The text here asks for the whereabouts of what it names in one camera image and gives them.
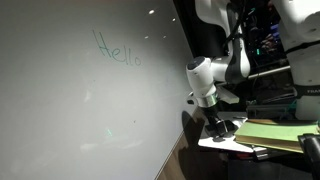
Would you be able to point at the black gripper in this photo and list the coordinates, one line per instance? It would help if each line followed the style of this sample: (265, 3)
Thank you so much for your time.
(216, 120)

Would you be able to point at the large white whiteboard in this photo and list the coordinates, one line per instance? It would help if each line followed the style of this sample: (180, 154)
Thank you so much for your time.
(50, 100)

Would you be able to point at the metal railing bar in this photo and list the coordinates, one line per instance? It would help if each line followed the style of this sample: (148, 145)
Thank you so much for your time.
(270, 71)

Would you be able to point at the green book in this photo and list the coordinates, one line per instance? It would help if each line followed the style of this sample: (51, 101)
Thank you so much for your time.
(276, 133)

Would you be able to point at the dark equipment box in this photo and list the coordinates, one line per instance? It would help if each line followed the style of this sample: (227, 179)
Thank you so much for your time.
(266, 111)

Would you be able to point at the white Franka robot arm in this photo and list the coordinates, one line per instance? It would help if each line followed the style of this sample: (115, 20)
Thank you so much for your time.
(203, 80)

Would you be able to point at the black marker pen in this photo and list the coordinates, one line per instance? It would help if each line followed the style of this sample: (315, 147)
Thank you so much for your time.
(239, 117)

